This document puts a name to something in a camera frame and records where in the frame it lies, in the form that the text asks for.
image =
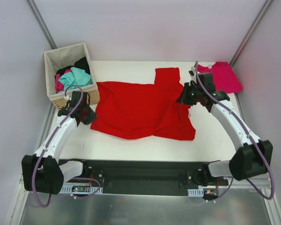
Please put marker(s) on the right white cable duct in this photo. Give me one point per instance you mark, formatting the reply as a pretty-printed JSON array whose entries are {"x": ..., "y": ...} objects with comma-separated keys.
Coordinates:
[{"x": 195, "y": 192}]

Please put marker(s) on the black t shirt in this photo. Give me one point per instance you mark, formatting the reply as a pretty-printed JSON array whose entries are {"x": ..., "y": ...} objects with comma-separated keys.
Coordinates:
[{"x": 81, "y": 64}]

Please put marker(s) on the white cable duct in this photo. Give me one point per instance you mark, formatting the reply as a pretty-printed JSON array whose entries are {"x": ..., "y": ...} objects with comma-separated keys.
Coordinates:
[
  {"x": 195, "y": 192},
  {"x": 80, "y": 190}
]

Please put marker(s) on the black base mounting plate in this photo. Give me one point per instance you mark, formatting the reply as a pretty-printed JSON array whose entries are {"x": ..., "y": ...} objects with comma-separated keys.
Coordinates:
[{"x": 147, "y": 177}]

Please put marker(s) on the wicker basket with cloth liner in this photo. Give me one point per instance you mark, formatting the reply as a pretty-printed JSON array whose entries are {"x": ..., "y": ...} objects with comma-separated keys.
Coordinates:
[{"x": 60, "y": 58}]

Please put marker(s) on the red t shirt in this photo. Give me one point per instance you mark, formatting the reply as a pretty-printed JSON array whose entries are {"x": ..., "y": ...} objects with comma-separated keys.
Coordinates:
[{"x": 133, "y": 111}]

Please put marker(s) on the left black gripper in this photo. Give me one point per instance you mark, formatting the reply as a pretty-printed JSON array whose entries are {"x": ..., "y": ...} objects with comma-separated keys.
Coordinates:
[{"x": 88, "y": 115}]

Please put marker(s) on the magenta t shirt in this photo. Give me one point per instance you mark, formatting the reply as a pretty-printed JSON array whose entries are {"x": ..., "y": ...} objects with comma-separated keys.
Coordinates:
[{"x": 224, "y": 77}]

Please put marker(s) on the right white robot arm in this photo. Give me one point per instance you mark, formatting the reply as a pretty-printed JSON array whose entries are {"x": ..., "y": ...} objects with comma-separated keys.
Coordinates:
[{"x": 253, "y": 155}]

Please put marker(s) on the pink t shirt in basket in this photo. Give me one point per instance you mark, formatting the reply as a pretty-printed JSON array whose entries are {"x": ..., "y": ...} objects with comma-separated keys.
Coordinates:
[{"x": 58, "y": 85}]

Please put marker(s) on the teal t shirt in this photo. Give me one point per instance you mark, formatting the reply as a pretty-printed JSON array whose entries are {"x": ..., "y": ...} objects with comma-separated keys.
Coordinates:
[{"x": 77, "y": 77}]

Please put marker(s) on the left white cable duct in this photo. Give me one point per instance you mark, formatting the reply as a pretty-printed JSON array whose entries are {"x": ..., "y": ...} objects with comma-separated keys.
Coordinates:
[{"x": 80, "y": 190}]

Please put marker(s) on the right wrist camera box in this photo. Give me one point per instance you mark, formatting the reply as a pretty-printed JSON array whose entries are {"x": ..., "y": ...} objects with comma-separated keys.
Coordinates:
[{"x": 192, "y": 71}]

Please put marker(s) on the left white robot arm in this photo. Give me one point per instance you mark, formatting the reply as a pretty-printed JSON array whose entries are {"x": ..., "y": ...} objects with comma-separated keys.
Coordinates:
[{"x": 41, "y": 171}]

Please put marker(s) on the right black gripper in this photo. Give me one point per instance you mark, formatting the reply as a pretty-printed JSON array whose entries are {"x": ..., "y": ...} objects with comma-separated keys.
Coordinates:
[{"x": 184, "y": 97}]

